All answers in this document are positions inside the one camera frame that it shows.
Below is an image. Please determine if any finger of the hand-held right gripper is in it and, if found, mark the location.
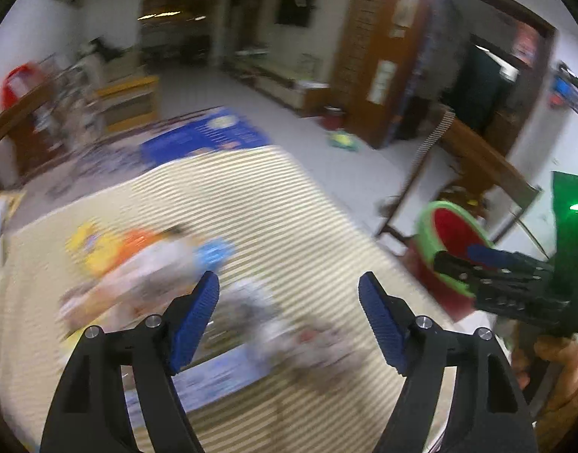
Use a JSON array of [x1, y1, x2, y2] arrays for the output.
[[467, 244, 555, 275], [433, 251, 559, 311]]

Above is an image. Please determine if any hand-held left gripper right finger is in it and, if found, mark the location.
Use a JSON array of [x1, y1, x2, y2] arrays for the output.
[[358, 271, 539, 453]]

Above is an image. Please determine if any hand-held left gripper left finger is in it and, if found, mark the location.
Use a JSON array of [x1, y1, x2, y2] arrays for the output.
[[40, 271, 220, 453]]

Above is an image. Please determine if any red bin with green rim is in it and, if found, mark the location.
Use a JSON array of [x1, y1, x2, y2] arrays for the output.
[[409, 200, 496, 324]]

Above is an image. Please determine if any white printed plastic bag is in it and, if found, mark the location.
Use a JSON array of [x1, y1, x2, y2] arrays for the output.
[[57, 238, 201, 332]]

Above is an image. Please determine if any small blue white packet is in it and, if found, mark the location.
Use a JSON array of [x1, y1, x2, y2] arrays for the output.
[[193, 237, 236, 271]]

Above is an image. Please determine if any white wrapper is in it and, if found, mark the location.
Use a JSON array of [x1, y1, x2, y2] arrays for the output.
[[222, 277, 357, 374]]

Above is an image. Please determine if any person's right hand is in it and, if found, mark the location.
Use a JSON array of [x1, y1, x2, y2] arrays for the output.
[[511, 336, 578, 452]]

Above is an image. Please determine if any blue white flat box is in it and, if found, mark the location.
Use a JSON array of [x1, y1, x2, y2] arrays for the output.
[[123, 344, 272, 431]]

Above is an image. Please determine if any orange snack packet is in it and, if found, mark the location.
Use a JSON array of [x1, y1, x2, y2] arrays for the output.
[[120, 228, 168, 259]]

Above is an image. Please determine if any brown wooden chair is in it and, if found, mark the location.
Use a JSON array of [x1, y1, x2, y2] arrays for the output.
[[374, 108, 543, 256]]

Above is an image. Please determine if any yellow snack packet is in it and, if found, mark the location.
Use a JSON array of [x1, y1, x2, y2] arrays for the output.
[[66, 221, 130, 277]]

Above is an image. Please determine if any green yellow floor toy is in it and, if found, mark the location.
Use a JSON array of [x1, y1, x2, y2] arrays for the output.
[[328, 131, 362, 153]]

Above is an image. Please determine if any blue printed box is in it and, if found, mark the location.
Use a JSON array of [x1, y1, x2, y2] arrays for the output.
[[139, 105, 274, 169]]

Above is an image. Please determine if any grey patterned tablecloth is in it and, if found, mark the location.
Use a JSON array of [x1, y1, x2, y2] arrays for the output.
[[43, 108, 224, 199]]

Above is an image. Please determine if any small red bucket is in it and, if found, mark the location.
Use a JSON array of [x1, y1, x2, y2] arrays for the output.
[[322, 105, 346, 130]]

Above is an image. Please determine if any brown wooden cabinet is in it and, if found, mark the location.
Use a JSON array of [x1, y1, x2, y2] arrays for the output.
[[331, 0, 437, 150]]

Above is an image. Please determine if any yellow wooden shelf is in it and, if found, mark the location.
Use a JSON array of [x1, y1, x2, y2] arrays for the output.
[[94, 74, 161, 134]]

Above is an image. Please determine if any low television bench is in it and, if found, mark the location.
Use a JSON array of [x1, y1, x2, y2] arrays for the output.
[[222, 48, 331, 115]]

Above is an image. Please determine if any pile of books and boxes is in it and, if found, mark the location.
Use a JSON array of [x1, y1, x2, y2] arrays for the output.
[[33, 55, 107, 153]]

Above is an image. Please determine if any brown wooden rack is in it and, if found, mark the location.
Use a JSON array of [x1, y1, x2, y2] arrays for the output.
[[0, 80, 77, 176]]

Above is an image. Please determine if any long white paper sheet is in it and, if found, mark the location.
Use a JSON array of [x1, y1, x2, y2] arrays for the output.
[[392, 0, 423, 30]]

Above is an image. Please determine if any black bag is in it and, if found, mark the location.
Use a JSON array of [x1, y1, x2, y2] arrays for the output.
[[78, 37, 130, 63]]

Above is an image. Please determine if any red plastic basket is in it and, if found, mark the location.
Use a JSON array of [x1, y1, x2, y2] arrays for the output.
[[0, 60, 47, 112]]

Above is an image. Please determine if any black white beaded strap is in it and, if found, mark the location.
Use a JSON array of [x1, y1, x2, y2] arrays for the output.
[[413, 108, 454, 171]]

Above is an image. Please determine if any blue red wall organiser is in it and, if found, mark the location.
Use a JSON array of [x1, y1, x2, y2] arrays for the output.
[[548, 60, 578, 115]]

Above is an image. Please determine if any red wall poster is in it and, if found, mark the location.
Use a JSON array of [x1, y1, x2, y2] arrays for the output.
[[512, 23, 538, 58]]

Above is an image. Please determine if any dark wooden door frame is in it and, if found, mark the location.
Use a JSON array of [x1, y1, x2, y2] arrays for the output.
[[434, 0, 557, 153]]

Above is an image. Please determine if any black wall television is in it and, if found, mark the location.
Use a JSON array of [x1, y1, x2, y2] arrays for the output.
[[273, 0, 314, 30]]

